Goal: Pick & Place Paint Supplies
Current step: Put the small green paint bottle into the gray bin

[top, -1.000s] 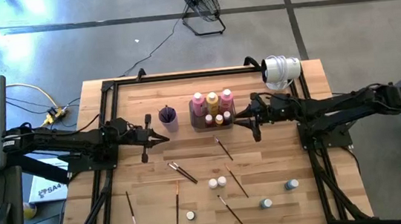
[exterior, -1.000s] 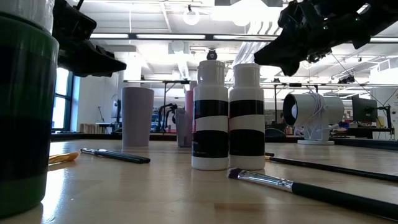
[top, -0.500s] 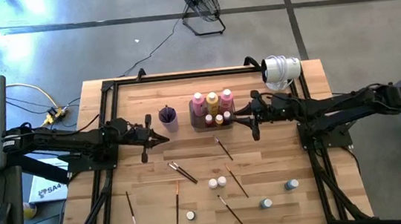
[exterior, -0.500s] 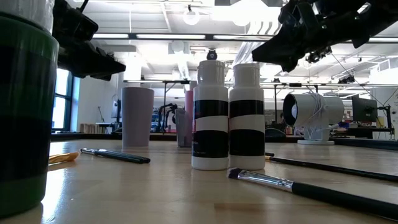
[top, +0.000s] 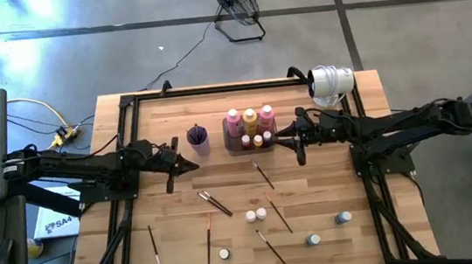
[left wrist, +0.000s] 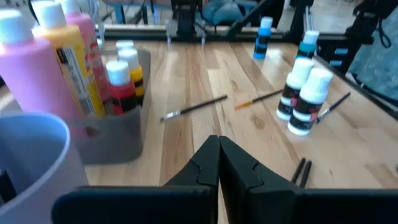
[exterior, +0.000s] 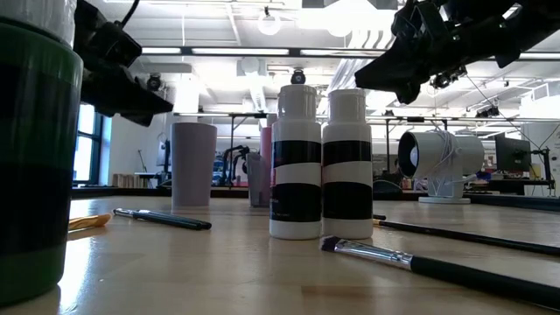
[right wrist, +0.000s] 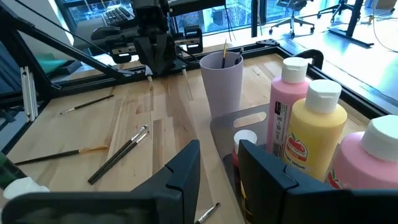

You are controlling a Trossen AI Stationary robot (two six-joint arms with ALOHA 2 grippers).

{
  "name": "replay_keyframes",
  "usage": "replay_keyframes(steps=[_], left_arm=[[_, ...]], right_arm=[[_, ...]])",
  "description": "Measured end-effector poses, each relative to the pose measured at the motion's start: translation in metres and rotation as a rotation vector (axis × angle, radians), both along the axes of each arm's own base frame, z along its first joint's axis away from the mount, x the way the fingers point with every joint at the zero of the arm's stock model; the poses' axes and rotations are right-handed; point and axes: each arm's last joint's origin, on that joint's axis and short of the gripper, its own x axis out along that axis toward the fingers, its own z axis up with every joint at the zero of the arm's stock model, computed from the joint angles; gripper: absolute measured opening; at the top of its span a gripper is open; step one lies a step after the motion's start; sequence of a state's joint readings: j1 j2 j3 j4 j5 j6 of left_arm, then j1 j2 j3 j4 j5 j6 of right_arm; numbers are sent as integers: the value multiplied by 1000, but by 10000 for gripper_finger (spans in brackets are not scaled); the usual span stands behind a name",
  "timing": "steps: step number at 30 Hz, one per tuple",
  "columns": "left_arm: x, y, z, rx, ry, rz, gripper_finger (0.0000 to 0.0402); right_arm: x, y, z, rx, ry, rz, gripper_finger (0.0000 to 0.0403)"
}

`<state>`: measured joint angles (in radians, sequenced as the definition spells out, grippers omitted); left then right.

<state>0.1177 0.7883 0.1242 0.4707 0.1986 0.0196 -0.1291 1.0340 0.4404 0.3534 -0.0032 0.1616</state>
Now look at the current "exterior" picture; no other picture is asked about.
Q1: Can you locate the white fan cord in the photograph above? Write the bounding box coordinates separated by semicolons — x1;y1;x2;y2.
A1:
430;126;478;196

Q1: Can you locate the green black-striped paint bottle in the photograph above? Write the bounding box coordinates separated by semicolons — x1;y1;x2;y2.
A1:
0;0;84;307

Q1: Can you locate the grey-tipped black-handle paintbrush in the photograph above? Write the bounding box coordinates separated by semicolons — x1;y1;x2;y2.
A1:
114;209;212;232

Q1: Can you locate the wide silver-ferrule paintbrush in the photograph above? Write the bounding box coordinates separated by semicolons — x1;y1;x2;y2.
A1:
320;235;560;312

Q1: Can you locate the overhead frame bar with lights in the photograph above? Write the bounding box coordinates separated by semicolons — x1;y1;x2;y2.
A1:
140;45;560;62

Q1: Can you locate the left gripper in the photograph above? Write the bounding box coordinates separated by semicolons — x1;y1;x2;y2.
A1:
73;0;174;128

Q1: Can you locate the orange-handled paintbrush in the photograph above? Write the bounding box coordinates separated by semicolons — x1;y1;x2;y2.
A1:
67;213;113;233

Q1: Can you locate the dark-framed window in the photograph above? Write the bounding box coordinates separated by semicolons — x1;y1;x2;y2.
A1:
72;102;113;187

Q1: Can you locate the white black-striped paint bottle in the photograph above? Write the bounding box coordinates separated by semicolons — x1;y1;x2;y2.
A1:
269;84;323;241
321;88;375;241

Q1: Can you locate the large pink paint bottle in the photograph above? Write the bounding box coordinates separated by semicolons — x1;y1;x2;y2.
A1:
259;113;280;176

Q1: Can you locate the small black-tip paintbrush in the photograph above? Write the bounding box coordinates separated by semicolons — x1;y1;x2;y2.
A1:
112;207;214;228

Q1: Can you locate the wooden slat crate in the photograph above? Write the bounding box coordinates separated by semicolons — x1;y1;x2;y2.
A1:
111;173;149;189

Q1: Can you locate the long gold-ferrule paintbrush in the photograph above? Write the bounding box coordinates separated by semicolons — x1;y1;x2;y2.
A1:
373;219;560;258

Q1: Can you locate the white cup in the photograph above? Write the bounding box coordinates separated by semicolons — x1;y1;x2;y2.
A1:
170;122;219;207

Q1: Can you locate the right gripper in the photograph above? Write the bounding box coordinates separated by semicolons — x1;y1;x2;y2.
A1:
354;0;522;105

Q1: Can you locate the black computer monitor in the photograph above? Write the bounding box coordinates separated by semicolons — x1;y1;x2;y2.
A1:
494;133;533;174

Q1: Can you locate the black ceiling-mounted device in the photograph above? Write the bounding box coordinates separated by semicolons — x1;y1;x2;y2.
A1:
475;104;501;119
430;65;467;91

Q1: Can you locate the black chair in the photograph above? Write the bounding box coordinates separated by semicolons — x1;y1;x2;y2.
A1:
373;178;403;201

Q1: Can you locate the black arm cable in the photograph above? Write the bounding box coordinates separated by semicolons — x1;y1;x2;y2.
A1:
120;0;141;27

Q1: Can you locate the round white ceiling lamp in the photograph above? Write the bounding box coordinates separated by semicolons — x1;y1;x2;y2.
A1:
256;10;283;37

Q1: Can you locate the white cylindrical desk fan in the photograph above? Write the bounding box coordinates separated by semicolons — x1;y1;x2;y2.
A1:
396;129;486;206

